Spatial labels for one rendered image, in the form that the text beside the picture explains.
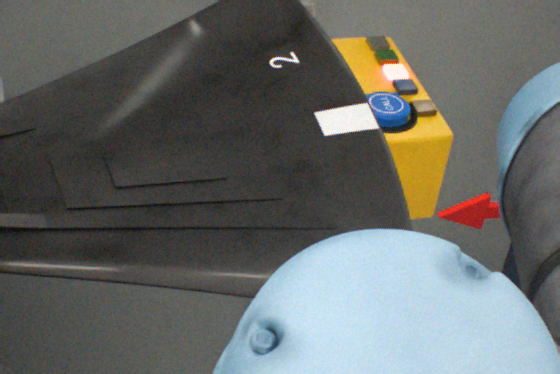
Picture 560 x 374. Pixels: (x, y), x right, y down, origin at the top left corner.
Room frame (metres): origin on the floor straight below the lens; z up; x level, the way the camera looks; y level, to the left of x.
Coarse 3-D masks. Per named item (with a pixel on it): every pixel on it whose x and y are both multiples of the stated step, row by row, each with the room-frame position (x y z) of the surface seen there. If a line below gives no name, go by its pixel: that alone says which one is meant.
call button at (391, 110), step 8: (368, 96) 0.70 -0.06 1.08; (376, 96) 0.71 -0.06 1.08; (384, 96) 0.71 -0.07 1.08; (392, 96) 0.71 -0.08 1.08; (376, 104) 0.69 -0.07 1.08; (384, 104) 0.69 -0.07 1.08; (392, 104) 0.70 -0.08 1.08; (400, 104) 0.70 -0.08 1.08; (408, 104) 0.70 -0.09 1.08; (376, 112) 0.68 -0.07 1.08; (384, 112) 0.68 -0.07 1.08; (392, 112) 0.68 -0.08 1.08; (400, 112) 0.69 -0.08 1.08; (408, 112) 0.69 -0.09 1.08; (384, 120) 0.68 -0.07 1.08; (392, 120) 0.68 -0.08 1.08; (400, 120) 0.68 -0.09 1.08
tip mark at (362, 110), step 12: (336, 108) 0.46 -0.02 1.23; (348, 108) 0.46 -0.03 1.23; (360, 108) 0.46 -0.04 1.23; (324, 120) 0.45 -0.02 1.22; (336, 120) 0.45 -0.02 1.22; (348, 120) 0.45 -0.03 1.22; (360, 120) 0.46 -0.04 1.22; (372, 120) 0.46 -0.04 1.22; (324, 132) 0.44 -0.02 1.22; (336, 132) 0.44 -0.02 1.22
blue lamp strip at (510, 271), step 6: (510, 246) 0.46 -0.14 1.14; (510, 252) 0.46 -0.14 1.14; (510, 258) 0.46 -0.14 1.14; (504, 264) 0.46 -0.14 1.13; (510, 264) 0.46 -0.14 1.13; (504, 270) 0.46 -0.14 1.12; (510, 270) 0.46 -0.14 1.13; (516, 270) 0.45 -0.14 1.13; (510, 276) 0.46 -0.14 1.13; (516, 276) 0.45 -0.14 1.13; (516, 282) 0.45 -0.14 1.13
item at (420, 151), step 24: (360, 48) 0.80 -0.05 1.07; (360, 72) 0.76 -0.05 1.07; (384, 72) 0.76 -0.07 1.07; (408, 72) 0.77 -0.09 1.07; (408, 96) 0.73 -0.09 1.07; (408, 120) 0.69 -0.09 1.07; (432, 120) 0.70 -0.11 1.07; (408, 144) 0.67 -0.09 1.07; (432, 144) 0.67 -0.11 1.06; (408, 168) 0.67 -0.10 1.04; (432, 168) 0.68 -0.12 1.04; (408, 192) 0.67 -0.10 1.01; (432, 192) 0.68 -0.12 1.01
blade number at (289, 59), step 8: (280, 48) 0.50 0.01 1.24; (288, 48) 0.50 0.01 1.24; (296, 48) 0.50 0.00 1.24; (256, 56) 0.49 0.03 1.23; (264, 56) 0.49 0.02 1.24; (272, 56) 0.49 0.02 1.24; (280, 56) 0.49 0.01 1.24; (288, 56) 0.49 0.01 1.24; (296, 56) 0.49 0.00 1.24; (304, 56) 0.49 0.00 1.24; (264, 64) 0.48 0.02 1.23; (272, 64) 0.48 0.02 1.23; (280, 64) 0.48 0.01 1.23; (288, 64) 0.48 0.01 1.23; (296, 64) 0.49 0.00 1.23; (304, 64) 0.49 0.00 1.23; (264, 72) 0.48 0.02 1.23; (272, 72) 0.48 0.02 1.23; (280, 72) 0.48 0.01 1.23; (288, 72) 0.48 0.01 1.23
